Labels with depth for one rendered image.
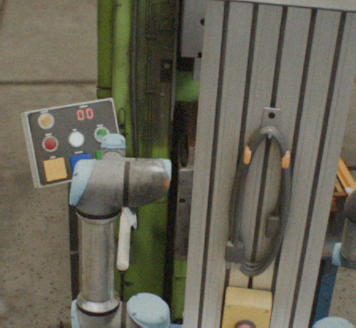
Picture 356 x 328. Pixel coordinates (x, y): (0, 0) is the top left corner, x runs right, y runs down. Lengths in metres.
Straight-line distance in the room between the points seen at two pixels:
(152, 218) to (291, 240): 1.90
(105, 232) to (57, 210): 2.38
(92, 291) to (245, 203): 0.73
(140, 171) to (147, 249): 1.56
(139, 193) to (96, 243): 0.19
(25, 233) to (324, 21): 3.08
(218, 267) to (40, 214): 2.87
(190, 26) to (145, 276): 1.30
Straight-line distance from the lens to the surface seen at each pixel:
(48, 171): 2.62
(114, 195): 1.75
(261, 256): 1.36
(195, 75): 2.70
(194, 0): 2.60
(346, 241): 2.27
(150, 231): 3.23
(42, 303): 3.57
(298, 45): 1.16
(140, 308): 1.96
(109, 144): 2.22
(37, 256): 3.87
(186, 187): 2.87
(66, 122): 2.65
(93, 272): 1.89
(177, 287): 3.19
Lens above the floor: 2.36
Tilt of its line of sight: 29 degrees down
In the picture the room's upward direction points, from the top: 3 degrees clockwise
